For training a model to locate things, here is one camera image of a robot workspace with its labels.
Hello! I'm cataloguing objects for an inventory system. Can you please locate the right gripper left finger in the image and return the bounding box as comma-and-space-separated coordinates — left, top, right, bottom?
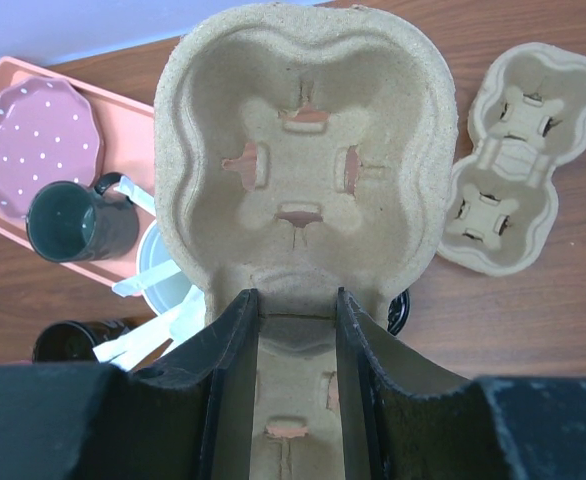
0, 290, 259, 479

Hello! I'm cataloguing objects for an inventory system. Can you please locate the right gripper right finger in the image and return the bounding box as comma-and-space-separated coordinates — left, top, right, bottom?
336, 290, 586, 479

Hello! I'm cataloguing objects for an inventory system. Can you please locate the black plastic cup stack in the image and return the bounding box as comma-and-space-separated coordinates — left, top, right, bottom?
32, 319, 139, 363

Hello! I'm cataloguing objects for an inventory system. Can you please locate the brown cardboard cup carrier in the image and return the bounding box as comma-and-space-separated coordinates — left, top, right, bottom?
437, 42, 586, 277
154, 4, 458, 479

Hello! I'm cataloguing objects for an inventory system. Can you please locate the white cylindrical container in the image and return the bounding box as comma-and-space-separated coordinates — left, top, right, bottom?
136, 222, 206, 319

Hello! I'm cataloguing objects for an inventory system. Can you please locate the white wrapped straw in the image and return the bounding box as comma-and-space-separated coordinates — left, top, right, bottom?
111, 260, 181, 297

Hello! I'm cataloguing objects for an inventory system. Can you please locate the dark green mug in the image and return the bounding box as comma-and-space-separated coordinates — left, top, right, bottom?
26, 172, 140, 263

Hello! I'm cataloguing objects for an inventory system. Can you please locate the pink plastic tray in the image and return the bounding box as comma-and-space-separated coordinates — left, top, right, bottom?
0, 57, 154, 286

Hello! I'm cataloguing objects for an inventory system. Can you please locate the pink polka dot plate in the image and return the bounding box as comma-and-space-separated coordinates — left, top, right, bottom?
0, 76, 106, 222

